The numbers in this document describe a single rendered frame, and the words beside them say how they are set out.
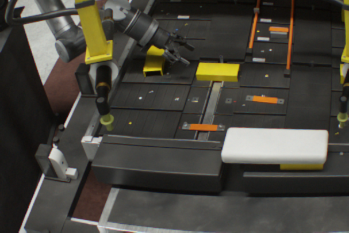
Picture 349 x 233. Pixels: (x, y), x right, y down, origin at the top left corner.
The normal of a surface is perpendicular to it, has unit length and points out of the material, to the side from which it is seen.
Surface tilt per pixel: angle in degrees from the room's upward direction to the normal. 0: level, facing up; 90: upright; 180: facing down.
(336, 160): 0
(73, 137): 0
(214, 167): 0
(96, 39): 90
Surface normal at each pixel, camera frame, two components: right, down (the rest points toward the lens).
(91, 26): 0.04, 0.65
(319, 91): -0.18, -0.73
